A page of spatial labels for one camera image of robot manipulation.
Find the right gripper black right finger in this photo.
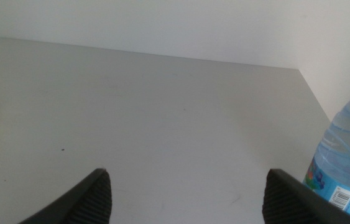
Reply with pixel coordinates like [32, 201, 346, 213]
[261, 168, 350, 224]

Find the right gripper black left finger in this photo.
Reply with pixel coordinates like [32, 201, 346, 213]
[17, 167, 113, 224]

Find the clear water bottle blue cap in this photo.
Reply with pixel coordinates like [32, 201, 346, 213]
[302, 74, 350, 222]

